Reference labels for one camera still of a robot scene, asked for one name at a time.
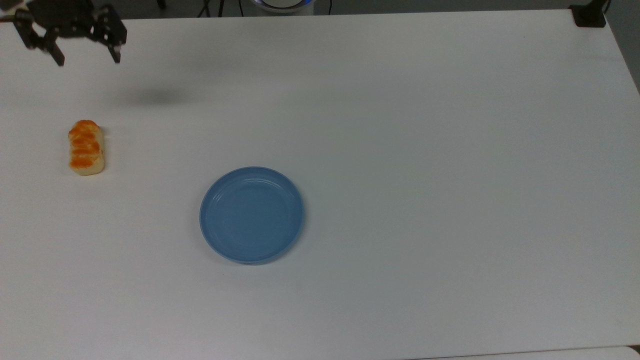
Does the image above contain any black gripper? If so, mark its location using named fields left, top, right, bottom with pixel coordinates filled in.
left=13, top=0, right=128, bottom=67

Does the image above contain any blue round plate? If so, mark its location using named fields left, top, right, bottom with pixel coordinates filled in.
left=199, top=166, right=306, bottom=265

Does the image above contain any orange glazed bread roll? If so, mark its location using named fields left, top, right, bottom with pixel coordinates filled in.
left=67, top=119, right=108, bottom=177

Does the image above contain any black camera stand with clamp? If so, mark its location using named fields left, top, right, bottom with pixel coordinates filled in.
left=569, top=0, right=612, bottom=29

